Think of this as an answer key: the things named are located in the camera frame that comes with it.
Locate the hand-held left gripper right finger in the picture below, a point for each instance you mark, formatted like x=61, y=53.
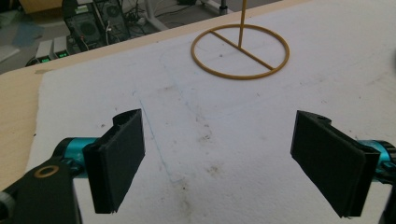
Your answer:
x=330, y=163

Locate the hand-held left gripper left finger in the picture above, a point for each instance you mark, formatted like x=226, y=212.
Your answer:
x=115, y=165

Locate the grey box with green light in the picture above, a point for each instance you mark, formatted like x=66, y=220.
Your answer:
x=61, y=46
x=44, y=51

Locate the black computer tower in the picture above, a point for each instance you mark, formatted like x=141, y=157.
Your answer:
x=112, y=20
x=81, y=26

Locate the white metal stand leg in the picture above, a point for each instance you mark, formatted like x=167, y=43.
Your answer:
x=154, y=14

